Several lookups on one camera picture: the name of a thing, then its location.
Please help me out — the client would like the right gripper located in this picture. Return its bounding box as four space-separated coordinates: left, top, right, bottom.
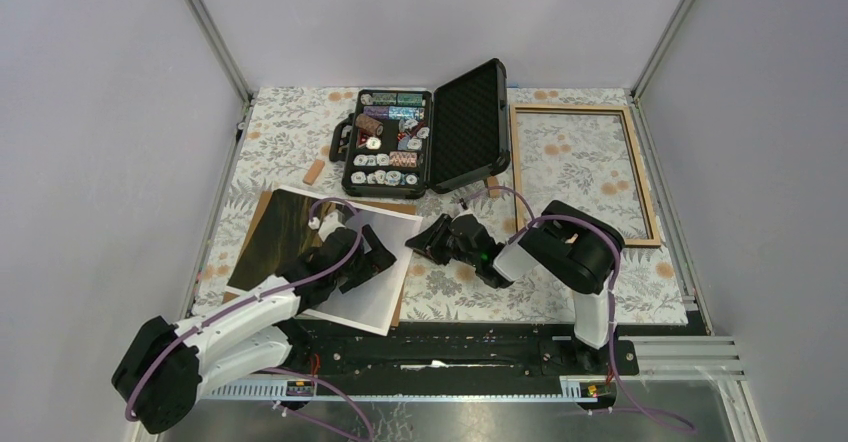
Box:
405 214 479 268

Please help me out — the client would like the landscape photo print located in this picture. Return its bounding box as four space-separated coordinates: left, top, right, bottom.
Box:
223 188 423 336

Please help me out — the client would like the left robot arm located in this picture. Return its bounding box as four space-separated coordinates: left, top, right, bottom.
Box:
111 220 397 434

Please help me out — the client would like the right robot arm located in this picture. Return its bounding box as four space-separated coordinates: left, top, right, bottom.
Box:
405 200 624 374

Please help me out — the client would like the small wooden block right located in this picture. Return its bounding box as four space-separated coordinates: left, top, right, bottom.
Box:
485 176 500 195

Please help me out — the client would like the orange poker chip stack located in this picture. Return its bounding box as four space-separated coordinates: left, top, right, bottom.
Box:
389 151 418 168

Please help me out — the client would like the black poker chip case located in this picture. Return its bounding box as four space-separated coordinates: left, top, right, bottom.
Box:
331 58 511 199

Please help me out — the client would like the wooden block left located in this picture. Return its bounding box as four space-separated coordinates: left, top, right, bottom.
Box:
302 159 326 186

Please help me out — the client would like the brown poker chip stack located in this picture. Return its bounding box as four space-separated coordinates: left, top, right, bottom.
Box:
354 114 384 137

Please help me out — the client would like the floral tablecloth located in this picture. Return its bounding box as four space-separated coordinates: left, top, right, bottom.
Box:
191 87 687 325

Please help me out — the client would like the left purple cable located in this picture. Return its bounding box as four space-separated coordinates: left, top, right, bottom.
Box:
124 197 379 442

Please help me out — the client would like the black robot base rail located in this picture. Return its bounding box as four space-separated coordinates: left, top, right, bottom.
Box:
225 316 641 401

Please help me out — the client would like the wooden picture frame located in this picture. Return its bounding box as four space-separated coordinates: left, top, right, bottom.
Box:
510 103 662 249

